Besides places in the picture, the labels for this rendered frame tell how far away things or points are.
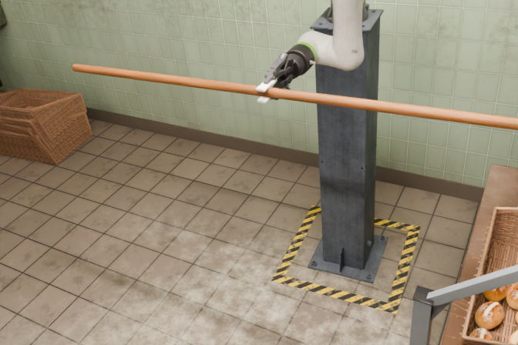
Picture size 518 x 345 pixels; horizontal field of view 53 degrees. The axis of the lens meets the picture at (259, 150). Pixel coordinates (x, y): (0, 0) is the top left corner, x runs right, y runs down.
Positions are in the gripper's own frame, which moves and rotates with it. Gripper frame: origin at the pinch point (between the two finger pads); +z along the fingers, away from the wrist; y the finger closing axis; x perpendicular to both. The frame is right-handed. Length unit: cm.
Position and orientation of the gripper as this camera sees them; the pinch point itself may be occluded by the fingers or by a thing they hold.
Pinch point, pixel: (265, 91)
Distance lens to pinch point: 156.8
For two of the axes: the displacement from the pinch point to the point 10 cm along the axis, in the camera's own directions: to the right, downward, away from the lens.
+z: -4.7, 5.2, -7.1
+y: 1.0, 8.3, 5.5
